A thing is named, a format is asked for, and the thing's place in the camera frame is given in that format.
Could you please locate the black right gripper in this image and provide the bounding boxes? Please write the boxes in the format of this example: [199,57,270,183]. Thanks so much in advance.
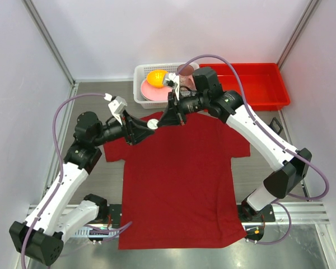
[157,90,208,127]

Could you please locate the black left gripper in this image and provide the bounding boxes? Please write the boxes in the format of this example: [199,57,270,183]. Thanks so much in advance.
[92,110,154,147]

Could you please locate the round colourful brooch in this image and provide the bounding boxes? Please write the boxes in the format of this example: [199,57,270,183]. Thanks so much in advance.
[147,119,158,130]

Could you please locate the red t-shirt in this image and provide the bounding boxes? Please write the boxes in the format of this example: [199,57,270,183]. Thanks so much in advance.
[104,113,250,250]

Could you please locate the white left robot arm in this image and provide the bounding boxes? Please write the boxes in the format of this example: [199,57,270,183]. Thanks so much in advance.
[9,112,158,266]

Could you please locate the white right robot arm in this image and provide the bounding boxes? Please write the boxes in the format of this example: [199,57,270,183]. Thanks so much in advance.
[157,67,312,221]

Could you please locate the black brooch box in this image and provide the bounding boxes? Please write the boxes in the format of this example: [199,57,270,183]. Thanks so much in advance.
[268,117,283,136]

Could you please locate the pink plate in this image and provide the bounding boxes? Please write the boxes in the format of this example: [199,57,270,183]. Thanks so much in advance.
[141,80,172,101]

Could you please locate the orange plastic bowl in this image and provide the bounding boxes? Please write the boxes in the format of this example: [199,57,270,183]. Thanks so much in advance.
[146,69,168,88]

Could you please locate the pink floral mug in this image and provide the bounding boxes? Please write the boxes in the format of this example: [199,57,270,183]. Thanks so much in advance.
[177,64,196,90]

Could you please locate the white perforated plastic basket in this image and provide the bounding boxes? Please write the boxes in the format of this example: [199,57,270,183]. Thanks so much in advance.
[133,62,183,109]

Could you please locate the red plastic tray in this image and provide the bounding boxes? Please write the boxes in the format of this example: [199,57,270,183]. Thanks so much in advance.
[199,62,291,112]

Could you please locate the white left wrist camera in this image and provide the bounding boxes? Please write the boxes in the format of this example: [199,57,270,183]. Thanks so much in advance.
[104,93,127,126]

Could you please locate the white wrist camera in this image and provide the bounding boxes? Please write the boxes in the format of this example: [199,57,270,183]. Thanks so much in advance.
[104,93,127,126]
[162,73,180,100]

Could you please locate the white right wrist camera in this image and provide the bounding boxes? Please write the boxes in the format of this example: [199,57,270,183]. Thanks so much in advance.
[162,73,180,100]

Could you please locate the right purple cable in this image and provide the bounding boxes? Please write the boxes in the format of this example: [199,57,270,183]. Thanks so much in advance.
[178,54,330,246]

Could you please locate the purple cable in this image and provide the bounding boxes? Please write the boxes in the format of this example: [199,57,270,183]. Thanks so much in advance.
[178,54,330,246]
[20,92,134,269]

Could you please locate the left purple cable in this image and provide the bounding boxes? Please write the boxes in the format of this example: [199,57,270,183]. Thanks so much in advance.
[20,92,134,269]

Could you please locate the aluminium front rail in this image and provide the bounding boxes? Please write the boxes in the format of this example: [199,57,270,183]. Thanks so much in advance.
[41,201,329,242]

